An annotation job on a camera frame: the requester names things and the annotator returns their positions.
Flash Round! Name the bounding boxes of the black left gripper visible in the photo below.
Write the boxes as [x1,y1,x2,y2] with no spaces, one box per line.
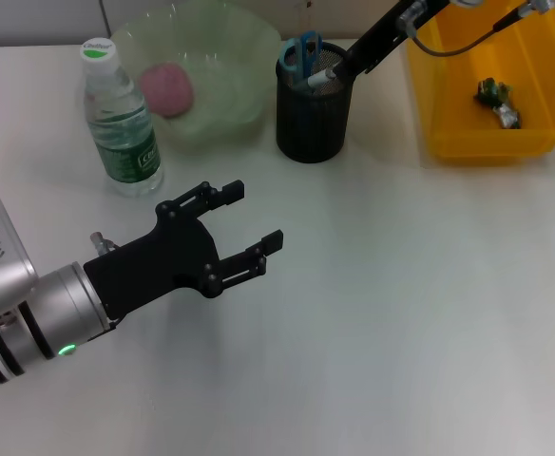
[82,179,285,321]

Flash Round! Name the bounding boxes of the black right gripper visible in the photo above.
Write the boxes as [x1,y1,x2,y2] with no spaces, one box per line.
[332,0,450,81]

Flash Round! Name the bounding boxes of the grey clear pen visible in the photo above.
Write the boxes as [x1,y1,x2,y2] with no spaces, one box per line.
[307,66,341,90]

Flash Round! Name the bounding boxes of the blue capped scissors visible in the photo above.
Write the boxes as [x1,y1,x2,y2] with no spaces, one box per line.
[281,30,324,91]

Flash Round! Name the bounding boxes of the transparent plastic ruler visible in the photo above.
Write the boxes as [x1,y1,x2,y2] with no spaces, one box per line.
[297,0,319,91]

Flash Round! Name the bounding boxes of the pink peach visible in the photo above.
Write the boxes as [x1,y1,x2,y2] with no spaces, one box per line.
[138,64,196,119]

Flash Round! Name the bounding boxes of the clear green-label water bottle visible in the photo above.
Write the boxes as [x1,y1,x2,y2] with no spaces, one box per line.
[78,38,165,199]

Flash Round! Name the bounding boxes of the green plastic wrapper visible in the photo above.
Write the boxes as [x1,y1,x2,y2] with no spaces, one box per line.
[471,78,522,130]

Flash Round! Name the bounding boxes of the black mesh pen holder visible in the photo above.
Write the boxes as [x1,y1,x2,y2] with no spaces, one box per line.
[276,41,358,164]

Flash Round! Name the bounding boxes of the translucent green fruit bowl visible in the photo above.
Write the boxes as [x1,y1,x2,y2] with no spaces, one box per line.
[110,2,282,143]

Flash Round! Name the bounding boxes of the yellow plastic bin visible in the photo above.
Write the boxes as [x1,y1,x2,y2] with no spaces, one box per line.
[406,0,555,166]

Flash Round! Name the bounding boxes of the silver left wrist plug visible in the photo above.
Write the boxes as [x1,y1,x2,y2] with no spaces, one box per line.
[89,231,118,257]

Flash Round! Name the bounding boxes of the right wrist plug with cable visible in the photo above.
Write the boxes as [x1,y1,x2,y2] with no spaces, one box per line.
[396,0,555,57]

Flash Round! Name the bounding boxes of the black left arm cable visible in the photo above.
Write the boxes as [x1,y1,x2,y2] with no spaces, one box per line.
[86,316,123,343]

